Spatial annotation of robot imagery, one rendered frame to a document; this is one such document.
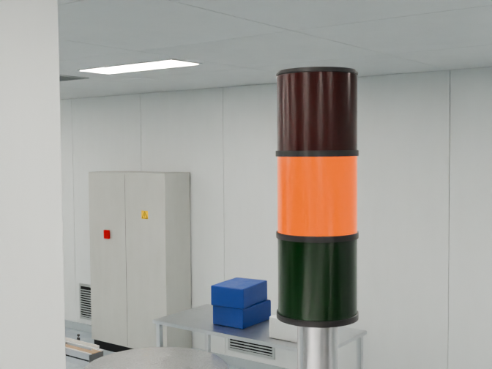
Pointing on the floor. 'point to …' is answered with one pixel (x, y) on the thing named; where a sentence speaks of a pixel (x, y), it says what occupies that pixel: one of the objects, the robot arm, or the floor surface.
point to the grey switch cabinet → (138, 257)
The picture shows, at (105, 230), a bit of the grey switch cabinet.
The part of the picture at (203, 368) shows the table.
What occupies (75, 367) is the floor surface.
